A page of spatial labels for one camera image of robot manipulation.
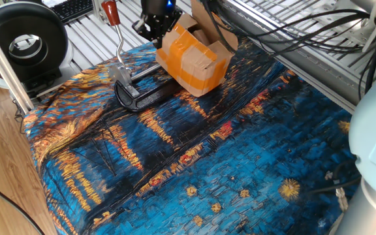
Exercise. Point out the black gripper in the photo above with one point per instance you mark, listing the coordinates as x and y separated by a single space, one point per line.
158 8

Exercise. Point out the silver threaded rod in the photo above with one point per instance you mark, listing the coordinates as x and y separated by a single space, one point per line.
145 72

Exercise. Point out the taped cardboard box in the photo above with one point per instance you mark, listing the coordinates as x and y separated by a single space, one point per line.
194 58

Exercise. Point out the black keyboard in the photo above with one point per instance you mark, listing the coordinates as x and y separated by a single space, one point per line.
73 8

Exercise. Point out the starry night painted cloth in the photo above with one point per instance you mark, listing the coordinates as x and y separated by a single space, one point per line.
207 163

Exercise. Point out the silver mounting plate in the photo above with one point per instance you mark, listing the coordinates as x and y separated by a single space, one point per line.
338 19

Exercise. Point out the silver angle bracket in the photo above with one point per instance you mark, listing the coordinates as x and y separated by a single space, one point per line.
98 13

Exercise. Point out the aluminium frame post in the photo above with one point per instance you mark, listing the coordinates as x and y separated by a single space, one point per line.
5 67

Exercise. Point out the grey aluminium table rail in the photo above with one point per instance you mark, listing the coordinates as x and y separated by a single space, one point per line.
305 65

